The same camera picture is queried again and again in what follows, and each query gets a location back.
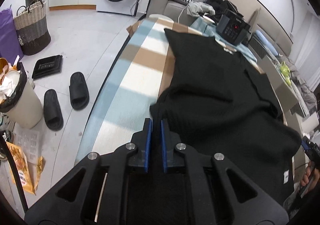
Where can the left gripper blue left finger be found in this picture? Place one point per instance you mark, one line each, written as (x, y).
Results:
(142, 140)

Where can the black plastic tray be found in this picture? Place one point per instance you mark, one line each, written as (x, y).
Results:
(47, 66)

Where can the purple bag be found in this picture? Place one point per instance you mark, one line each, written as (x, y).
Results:
(9, 45)

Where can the grey sofa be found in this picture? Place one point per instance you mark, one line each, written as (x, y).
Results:
(172, 9)

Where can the black slipper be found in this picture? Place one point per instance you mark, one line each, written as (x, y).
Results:
(78, 91)
(52, 111)

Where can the black slipper right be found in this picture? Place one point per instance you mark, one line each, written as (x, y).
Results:
(78, 91)

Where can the grey crumpled garment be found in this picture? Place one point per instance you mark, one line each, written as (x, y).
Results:
(194, 9)

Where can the black clothes pile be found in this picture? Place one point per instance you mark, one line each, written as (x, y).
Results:
(220, 6)

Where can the teal checkered cloth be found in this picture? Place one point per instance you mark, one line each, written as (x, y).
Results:
(209, 30)

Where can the white round stool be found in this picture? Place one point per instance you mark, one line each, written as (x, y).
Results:
(160, 16)

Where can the black knit garment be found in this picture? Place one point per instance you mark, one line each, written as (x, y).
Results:
(218, 102)

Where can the plaid checkered table cloth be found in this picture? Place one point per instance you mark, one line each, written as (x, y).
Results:
(140, 74)

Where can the woven laundry basket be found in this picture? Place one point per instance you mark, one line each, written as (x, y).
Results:
(31, 27)

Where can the person's right hand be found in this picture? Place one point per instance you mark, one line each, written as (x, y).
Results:
(310, 178)

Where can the yellow-green toy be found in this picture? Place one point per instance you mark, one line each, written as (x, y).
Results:
(285, 71)

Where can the orange snack bag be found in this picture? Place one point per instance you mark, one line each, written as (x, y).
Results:
(28, 183)

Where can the black electronic cooker device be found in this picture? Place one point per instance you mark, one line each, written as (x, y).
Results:
(232, 27)

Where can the beige trash bin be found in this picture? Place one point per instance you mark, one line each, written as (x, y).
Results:
(22, 105)

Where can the black slipper left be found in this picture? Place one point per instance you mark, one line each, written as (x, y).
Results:
(52, 111)

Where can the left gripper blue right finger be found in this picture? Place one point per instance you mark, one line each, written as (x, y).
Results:
(172, 148)

